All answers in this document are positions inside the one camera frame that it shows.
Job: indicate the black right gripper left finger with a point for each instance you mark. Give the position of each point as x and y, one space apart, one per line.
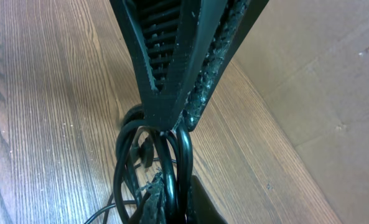
151 208

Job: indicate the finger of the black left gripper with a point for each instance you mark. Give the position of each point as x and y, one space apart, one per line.
167 41
235 23

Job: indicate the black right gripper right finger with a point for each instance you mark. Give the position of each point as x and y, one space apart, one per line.
200 208

